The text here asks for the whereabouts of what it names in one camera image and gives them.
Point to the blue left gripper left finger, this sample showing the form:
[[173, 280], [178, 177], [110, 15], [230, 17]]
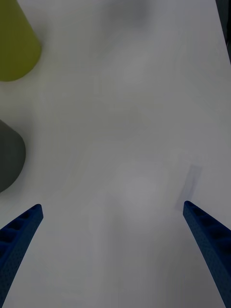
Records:
[[16, 240]]

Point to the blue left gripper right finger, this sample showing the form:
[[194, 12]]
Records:
[[211, 243]]

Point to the yellow-green plastic waste bin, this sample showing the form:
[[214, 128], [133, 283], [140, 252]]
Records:
[[16, 43]]

